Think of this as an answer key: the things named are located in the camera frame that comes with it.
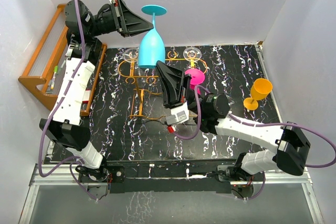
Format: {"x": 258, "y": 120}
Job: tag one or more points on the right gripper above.
{"x": 176, "y": 87}

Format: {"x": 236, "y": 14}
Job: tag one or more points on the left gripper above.
{"x": 127, "y": 23}

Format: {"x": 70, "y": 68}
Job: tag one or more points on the clear champagne flute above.
{"x": 136, "y": 74}

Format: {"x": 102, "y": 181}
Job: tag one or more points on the pink plastic wine glass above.
{"x": 197, "y": 78}

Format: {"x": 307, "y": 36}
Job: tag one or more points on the teal plastic wine glass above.
{"x": 152, "y": 48}

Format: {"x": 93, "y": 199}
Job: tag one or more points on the clear large wine glass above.
{"x": 192, "y": 55}

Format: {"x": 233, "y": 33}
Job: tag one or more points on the orange plastic wine glass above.
{"x": 259, "y": 91}

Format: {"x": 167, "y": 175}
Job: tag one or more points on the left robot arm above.
{"x": 84, "y": 49}

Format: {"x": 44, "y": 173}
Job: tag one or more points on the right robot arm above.
{"x": 285, "y": 145}

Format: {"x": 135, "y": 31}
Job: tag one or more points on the gold metal wine glass rack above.
{"x": 129, "y": 69}

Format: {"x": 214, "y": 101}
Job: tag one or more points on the red white small box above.
{"x": 86, "y": 96}

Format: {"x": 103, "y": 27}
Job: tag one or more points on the green capped marker pen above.
{"x": 52, "y": 84}

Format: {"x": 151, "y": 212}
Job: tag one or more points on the orange wooden stepped shelf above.
{"x": 50, "y": 51}

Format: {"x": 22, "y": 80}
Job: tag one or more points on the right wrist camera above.
{"x": 178, "y": 115}

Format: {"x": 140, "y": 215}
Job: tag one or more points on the aluminium base frame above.
{"x": 185, "y": 199}

